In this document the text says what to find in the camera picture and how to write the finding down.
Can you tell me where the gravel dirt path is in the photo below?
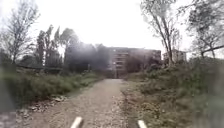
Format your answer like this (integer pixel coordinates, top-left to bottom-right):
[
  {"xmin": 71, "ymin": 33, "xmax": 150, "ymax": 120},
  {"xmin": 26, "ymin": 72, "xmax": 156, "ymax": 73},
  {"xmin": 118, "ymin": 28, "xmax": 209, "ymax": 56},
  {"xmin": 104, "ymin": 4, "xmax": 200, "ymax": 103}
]
[{"xmin": 19, "ymin": 78, "xmax": 134, "ymax": 128}]

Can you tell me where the row of trees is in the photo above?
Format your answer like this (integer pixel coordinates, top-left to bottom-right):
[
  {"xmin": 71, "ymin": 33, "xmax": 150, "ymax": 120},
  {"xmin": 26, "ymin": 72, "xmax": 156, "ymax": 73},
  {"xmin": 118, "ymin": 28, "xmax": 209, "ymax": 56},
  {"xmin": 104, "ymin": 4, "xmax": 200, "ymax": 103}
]
[
  {"xmin": 0, "ymin": 0, "xmax": 109, "ymax": 75},
  {"xmin": 139, "ymin": 0, "xmax": 224, "ymax": 68}
]

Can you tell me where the robot's own part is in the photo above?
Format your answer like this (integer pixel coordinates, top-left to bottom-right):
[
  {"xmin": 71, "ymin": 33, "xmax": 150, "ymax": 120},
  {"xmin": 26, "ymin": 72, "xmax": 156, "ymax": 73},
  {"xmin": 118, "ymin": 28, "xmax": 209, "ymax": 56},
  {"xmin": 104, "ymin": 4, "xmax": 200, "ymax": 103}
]
[
  {"xmin": 137, "ymin": 119, "xmax": 148, "ymax": 128},
  {"xmin": 70, "ymin": 116, "xmax": 84, "ymax": 128}
]

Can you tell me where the overgrown grass bank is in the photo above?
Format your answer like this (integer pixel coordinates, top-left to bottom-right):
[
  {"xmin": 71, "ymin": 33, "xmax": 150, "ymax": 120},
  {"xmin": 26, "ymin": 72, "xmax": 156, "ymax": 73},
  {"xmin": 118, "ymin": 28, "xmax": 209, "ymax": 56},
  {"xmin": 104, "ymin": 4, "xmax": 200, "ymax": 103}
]
[{"xmin": 120, "ymin": 56, "xmax": 224, "ymax": 128}]

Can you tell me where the large apartment building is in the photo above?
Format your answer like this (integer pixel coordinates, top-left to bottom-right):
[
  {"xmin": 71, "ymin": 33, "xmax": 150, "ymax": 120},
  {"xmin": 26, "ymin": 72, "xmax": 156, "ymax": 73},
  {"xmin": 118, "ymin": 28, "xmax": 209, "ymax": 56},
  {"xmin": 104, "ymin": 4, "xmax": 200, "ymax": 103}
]
[{"xmin": 99, "ymin": 46, "xmax": 163, "ymax": 75}]

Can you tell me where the grass verge with weeds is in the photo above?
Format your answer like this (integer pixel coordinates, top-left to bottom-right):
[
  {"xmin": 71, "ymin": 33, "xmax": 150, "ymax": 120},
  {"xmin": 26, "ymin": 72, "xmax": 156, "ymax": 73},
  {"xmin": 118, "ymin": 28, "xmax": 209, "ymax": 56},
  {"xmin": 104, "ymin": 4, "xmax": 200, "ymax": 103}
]
[{"xmin": 0, "ymin": 64, "xmax": 107, "ymax": 128}]

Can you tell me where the pale building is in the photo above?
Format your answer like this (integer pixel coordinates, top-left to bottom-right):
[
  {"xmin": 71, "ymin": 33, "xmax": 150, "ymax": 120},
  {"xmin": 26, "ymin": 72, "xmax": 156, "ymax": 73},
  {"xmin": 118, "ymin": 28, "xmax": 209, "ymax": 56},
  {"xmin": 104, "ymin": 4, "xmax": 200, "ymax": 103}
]
[{"xmin": 162, "ymin": 49, "xmax": 188, "ymax": 64}]

